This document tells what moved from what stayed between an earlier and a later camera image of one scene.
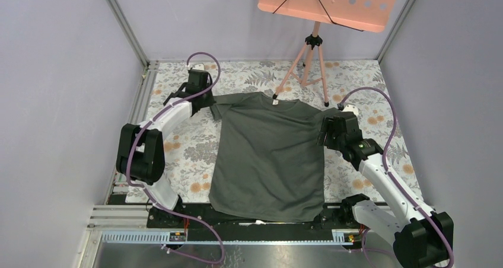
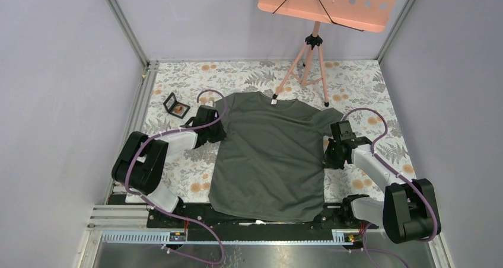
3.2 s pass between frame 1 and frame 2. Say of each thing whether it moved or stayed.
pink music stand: stayed
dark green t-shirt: stayed
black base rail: stayed
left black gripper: moved
